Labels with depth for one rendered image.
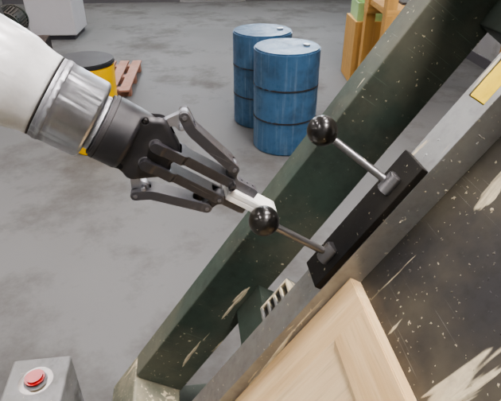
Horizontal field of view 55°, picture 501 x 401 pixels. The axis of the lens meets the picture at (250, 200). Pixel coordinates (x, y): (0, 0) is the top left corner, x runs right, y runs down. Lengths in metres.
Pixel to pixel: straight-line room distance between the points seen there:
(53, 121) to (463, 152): 0.44
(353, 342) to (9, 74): 0.46
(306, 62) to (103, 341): 2.37
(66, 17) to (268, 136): 4.70
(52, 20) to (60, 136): 7.45
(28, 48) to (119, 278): 2.32
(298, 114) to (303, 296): 3.18
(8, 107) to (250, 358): 0.46
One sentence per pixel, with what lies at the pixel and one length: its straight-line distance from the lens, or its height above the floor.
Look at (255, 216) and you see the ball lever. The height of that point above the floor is 1.45.
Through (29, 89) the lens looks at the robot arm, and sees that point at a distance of 0.51.
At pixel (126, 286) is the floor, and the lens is 2.71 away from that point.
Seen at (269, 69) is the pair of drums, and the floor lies 0.70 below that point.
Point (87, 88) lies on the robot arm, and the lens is 0.52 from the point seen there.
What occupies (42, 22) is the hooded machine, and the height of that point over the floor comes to 0.25.
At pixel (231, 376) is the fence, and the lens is 0.76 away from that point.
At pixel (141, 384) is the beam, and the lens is 1.11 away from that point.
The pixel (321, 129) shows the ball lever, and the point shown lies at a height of 1.54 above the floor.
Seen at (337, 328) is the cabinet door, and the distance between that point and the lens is 0.62.
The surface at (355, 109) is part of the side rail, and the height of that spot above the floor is 1.49.
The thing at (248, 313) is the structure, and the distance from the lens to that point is 0.93.
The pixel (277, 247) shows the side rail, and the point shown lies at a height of 1.23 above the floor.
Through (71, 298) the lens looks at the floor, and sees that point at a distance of 2.72.
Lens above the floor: 1.77
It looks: 32 degrees down
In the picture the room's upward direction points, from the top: straight up
